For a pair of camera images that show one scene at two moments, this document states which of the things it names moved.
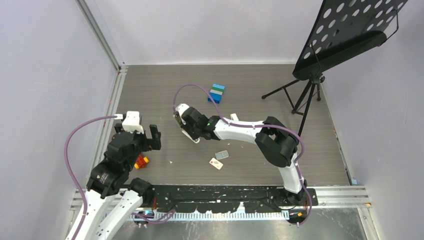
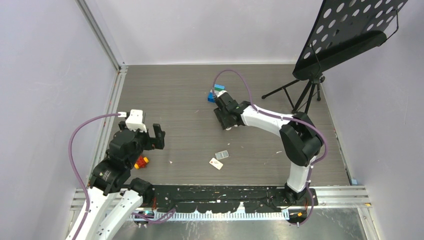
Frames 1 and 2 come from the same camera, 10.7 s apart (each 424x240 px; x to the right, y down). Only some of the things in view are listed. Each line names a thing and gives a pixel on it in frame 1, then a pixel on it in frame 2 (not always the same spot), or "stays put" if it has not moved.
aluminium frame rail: [111, 113] stays put
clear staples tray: [222, 155] stays put
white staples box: [216, 163] stays put
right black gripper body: [194, 132] -> [222, 116]
